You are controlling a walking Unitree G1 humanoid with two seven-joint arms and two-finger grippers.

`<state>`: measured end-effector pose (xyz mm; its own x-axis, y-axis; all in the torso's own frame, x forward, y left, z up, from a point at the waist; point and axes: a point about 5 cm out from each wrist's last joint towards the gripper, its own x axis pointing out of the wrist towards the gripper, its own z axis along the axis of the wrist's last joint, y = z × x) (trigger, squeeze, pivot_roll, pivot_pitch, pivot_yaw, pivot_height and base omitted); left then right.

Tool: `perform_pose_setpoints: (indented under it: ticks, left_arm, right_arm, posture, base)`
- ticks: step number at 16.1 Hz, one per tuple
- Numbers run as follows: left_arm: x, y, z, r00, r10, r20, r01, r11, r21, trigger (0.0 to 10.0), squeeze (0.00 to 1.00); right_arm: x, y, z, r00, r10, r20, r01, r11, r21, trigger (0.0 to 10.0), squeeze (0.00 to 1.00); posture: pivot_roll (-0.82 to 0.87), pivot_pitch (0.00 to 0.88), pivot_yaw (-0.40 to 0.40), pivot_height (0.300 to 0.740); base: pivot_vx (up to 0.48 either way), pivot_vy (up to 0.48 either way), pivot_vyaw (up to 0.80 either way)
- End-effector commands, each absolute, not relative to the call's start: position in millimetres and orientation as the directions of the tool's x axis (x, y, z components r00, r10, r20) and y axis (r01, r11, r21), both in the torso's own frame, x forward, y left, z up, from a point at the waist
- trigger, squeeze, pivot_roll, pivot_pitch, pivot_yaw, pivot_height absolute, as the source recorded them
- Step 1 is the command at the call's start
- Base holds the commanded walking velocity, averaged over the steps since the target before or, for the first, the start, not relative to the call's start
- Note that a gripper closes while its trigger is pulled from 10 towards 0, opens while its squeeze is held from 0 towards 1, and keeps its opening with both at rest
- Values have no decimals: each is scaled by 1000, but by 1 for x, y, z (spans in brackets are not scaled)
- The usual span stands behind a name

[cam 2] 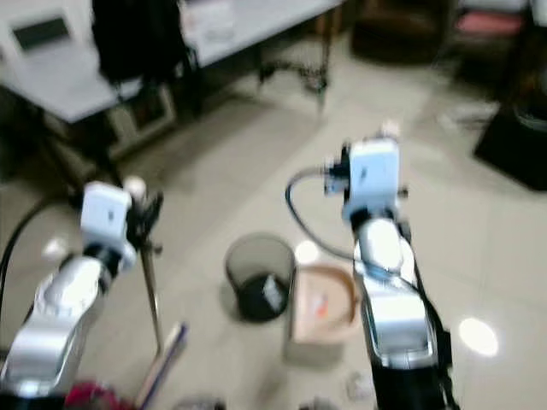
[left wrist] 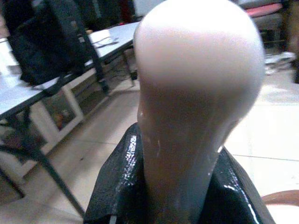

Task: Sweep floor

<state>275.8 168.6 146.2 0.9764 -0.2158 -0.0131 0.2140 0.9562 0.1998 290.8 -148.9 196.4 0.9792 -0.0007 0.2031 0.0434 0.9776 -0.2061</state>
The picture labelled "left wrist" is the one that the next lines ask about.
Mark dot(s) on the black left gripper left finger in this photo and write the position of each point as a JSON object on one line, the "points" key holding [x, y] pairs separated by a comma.
{"points": [[119, 184]]}

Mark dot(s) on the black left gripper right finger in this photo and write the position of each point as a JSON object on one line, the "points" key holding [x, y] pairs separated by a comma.
{"points": [[233, 200]]}

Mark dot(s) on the brown wooden object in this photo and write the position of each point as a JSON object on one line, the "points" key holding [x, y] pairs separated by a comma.
{"points": [[282, 198]]}

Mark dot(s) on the white low cabinet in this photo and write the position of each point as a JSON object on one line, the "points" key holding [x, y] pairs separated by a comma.
{"points": [[60, 112]]}

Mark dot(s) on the grey folding table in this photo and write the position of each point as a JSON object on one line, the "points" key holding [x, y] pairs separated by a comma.
{"points": [[23, 93]]}

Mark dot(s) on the white paper sheet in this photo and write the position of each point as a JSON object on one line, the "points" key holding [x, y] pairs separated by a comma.
{"points": [[102, 40]]}

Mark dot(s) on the white crumpled cloth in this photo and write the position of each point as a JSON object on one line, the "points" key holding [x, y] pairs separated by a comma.
{"points": [[278, 61]]}

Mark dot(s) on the black bag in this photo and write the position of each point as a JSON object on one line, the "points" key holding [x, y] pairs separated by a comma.
{"points": [[46, 42]]}

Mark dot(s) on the grey sofa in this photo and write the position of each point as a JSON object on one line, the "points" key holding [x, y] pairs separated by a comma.
{"points": [[268, 23]]}

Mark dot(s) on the red cushion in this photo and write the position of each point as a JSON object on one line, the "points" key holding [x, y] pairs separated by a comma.
{"points": [[264, 9]]}

